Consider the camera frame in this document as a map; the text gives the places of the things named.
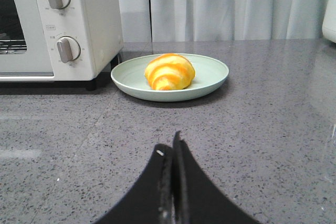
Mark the metal oven wire rack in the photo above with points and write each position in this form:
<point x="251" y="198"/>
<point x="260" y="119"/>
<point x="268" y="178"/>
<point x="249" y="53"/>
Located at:
<point x="14" y="46"/>

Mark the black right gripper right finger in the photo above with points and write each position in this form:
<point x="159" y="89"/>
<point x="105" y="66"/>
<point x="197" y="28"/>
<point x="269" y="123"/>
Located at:
<point x="196" y="198"/>

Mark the oven door with glass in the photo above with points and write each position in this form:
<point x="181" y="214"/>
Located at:
<point x="20" y="19"/>

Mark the white curtain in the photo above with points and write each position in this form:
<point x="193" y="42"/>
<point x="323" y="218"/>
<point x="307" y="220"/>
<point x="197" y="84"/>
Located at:
<point x="217" y="20"/>

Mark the light green plate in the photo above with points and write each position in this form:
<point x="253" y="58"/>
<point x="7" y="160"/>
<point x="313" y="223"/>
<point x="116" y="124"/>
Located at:
<point x="129" y="77"/>

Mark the lower oven knob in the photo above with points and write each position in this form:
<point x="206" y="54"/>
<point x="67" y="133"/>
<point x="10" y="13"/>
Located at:
<point x="68" y="49"/>

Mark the white toaster oven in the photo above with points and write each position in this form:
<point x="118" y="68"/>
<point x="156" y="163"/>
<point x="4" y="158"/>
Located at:
<point x="94" y="24"/>

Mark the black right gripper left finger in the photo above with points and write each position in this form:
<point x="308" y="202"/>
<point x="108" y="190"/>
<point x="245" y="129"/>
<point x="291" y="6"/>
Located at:
<point x="150" y="198"/>

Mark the white appliance at right edge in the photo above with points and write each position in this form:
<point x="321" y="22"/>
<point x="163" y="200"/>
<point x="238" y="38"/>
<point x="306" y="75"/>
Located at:
<point x="328" y="26"/>

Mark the yellow orange croissant bread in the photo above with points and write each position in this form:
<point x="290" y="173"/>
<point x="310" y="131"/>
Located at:
<point x="169" y="72"/>

